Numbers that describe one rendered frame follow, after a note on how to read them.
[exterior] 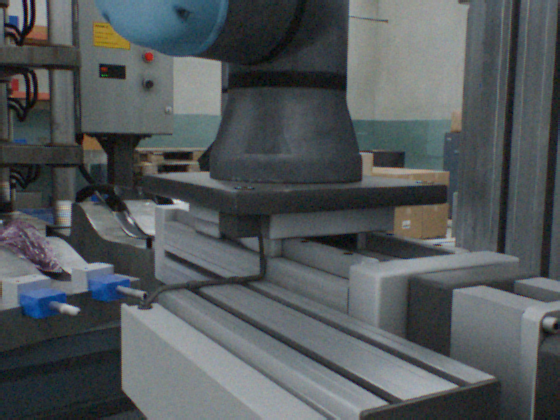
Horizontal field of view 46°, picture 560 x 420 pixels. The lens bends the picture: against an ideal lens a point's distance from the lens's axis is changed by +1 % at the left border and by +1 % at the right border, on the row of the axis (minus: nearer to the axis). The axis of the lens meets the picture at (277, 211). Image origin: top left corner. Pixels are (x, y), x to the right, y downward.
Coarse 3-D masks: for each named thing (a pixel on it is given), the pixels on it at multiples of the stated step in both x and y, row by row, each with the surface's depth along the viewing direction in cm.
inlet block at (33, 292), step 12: (24, 276) 89; (36, 276) 89; (12, 288) 85; (24, 288) 86; (36, 288) 87; (48, 288) 88; (12, 300) 86; (24, 300) 85; (36, 300) 83; (48, 300) 84; (60, 300) 86; (24, 312) 85; (36, 312) 83; (48, 312) 84; (60, 312) 83; (72, 312) 81
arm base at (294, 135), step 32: (256, 96) 59; (288, 96) 58; (320, 96) 59; (224, 128) 61; (256, 128) 58; (288, 128) 57; (320, 128) 58; (352, 128) 63; (224, 160) 59; (256, 160) 57; (288, 160) 57; (320, 160) 57; (352, 160) 60
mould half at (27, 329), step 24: (48, 240) 110; (0, 264) 99; (24, 264) 101; (72, 264) 106; (72, 288) 94; (0, 312) 82; (96, 312) 94; (120, 312) 98; (0, 336) 83; (24, 336) 85; (48, 336) 88
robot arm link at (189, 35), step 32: (96, 0) 49; (128, 0) 47; (160, 0) 45; (192, 0) 45; (224, 0) 46; (256, 0) 49; (288, 0) 52; (128, 32) 48; (160, 32) 46; (192, 32) 47; (224, 32) 49; (256, 32) 52
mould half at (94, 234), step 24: (72, 216) 134; (96, 216) 127; (144, 216) 132; (72, 240) 135; (96, 240) 123; (120, 240) 118; (144, 240) 117; (120, 264) 115; (144, 264) 106; (144, 288) 107
